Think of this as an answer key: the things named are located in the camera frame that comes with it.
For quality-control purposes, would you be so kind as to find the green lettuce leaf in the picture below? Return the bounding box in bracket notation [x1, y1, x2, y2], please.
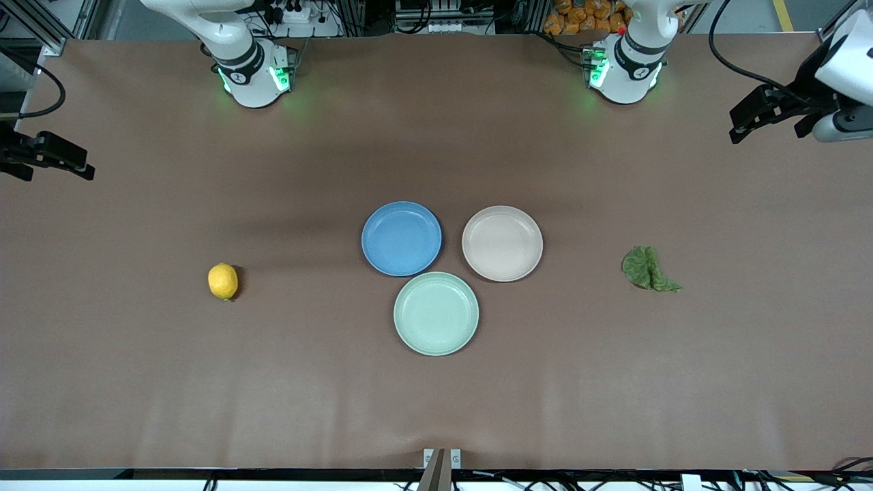
[621, 245, 683, 293]

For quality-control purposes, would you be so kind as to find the yellow lemon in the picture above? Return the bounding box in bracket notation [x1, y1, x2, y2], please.
[207, 263, 240, 301]

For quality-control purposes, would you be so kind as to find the orange toy pile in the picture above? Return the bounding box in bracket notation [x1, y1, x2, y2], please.
[544, 0, 628, 36]

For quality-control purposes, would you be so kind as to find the white power strip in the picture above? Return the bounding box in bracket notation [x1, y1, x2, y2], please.
[269, 3, 342, 38]

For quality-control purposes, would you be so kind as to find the beige round plate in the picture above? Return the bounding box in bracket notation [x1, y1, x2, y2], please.
[462, 205, 544, 283]

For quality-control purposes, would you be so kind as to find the blue round plate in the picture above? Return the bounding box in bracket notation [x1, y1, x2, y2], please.
[361, 200, 443, 278]

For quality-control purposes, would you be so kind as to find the pale green round plate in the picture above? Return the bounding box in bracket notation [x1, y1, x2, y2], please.
[393, 271, 480, 357]

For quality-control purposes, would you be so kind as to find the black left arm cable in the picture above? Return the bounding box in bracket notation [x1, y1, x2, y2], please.
[707, 0, 819, 104]

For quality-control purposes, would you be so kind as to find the metal table edge bracket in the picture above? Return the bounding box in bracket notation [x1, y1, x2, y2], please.
[423, 448, 462, 491]

